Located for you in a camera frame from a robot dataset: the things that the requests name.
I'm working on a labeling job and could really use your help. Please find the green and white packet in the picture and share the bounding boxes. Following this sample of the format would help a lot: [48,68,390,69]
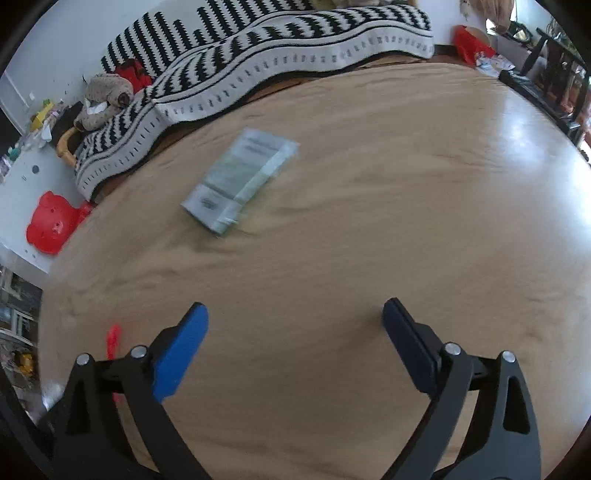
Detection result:
[181,128,300,237]

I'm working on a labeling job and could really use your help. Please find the red bear-shaped stool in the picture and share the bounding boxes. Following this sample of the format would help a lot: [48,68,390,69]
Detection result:
[26,191,94,256]

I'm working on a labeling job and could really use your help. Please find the red cloth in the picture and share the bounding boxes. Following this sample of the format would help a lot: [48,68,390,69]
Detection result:
[115,59,153,91]

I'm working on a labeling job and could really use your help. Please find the striped black white sofa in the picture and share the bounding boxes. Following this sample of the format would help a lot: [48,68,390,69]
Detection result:
[74,0,435,204]

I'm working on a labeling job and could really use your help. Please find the white papers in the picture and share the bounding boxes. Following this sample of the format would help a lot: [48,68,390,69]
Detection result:
[475,51,514,77]

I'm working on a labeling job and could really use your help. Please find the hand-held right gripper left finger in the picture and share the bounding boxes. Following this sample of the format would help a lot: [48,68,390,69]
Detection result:
[46,302,213,480]

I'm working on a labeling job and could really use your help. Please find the brown plush toy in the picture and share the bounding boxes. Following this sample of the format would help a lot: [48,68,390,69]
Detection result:
[74,73,134,133]

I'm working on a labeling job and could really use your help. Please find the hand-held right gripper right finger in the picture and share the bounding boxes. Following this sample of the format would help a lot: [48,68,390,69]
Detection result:
[382,298,543,480]

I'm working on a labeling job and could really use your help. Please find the small red plastic piece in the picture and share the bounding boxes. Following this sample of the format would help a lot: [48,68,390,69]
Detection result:
[106,323,124,361]

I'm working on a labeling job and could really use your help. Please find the dark wooden chair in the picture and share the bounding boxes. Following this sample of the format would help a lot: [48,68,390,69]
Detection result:
[499,28,591,149]

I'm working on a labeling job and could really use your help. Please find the red bag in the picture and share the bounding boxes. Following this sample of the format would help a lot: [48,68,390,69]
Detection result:
[452,24,493,65]

